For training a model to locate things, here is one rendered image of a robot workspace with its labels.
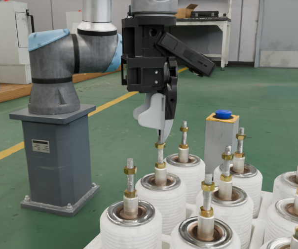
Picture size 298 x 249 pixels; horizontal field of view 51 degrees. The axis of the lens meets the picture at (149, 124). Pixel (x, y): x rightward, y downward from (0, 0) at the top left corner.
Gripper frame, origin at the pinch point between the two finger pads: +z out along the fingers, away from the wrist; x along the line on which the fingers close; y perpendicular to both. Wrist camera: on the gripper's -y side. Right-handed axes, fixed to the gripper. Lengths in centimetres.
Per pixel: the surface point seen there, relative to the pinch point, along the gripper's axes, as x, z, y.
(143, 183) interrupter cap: 0.2, 9.0, 4.1
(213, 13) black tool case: -412, -47, -199
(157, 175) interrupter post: 0.7, 7.6, 1.7
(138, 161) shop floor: -70, 35, -10
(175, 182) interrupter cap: 1.4, 9.0, -1.8
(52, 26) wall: -633, -32, 45
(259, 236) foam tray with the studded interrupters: 10.6, 16.4, -14.1
